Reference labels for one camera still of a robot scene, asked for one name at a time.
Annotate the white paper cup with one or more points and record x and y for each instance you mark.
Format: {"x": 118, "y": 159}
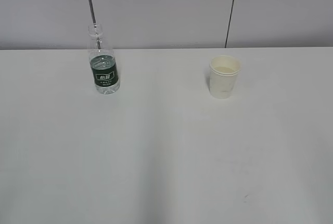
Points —
{"x": 223, "y": 74}

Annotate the clear green-label water bottle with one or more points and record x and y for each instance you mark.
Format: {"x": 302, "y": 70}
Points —
{"x": 102, "y": 61}

